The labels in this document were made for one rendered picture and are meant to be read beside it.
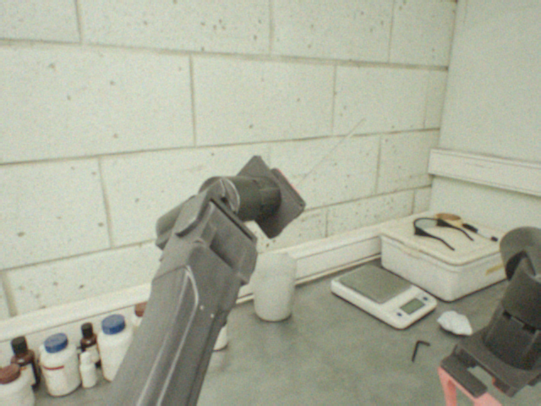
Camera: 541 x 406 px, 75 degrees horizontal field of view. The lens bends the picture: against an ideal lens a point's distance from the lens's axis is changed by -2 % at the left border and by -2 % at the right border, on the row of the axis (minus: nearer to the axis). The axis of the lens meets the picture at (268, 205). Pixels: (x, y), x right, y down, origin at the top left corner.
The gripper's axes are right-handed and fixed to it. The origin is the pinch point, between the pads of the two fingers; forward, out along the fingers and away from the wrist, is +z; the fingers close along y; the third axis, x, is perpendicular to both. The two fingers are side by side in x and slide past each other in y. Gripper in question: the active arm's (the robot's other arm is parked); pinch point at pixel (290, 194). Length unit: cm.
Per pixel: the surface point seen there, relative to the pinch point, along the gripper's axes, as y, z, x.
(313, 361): 26.0, 22.2, -29.9
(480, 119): 4, 97, 38
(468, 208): 26, 102, 14
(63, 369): -4, -11, -56
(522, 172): 26, 86, 34
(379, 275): 23, 60, -17
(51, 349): -8, -12, -55
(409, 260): 25, 68, -8
